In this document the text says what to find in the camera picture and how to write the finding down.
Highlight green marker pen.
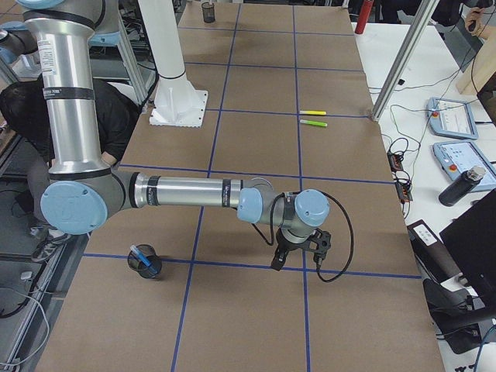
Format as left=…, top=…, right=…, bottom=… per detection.
left=299, top=119, right=328, bottom=128

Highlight person in black jacket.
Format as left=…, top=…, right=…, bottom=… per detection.
left=1, top=77, right=141, bottom=263

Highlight black usb hub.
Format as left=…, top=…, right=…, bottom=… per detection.
left=387, top=151, right=412, bottom=204

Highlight near black mesh cup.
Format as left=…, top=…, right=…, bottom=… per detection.
left=127, top=244, right=162, bottom=279

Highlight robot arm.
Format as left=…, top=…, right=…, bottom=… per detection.
left=22, top=1, right=331, bottom=270

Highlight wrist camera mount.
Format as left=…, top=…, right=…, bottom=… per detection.
left=308, top=229, right=332, bottom=270

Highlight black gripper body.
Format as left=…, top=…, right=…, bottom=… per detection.
left=277, top=230, right=310, bottom=253

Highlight far blue teach pendant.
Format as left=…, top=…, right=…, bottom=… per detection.
left=426, top=97, right=478, bottom=140

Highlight blue teach pendant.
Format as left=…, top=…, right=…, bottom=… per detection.
left=432, top=139, right=495, bottom=192
left=426, top=97, right=478, bottom=140

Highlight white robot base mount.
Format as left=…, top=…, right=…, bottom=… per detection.
left=139, top=0, right=208, bottom=128

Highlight black monitor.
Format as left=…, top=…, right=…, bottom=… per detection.
left=440, top=191, right=495, bottom=306

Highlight black water bottle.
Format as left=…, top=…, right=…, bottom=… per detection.
left=438, top=166, right=486, bottom=207

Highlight blue marker pen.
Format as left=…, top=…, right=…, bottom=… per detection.
left=130, top=245, right=152, bottom=267

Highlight far black mesh cup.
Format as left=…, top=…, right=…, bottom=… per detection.
left=201, top=2, right=215, bottom=23

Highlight yellow marker pen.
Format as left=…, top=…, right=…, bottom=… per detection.
left=299, top=110, right=327, bottom=116

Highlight aluminium frame post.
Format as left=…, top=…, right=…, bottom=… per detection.
left=370, top=0, right=439, bottom=122

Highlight near blue teach pendant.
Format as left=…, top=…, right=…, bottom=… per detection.
left=432, top=139, right=495, bottom=192

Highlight black mesh cup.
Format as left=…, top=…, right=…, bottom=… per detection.
left=201, top=2, right=215, bottom=23
left=127, top=244, right=162, bottom=279

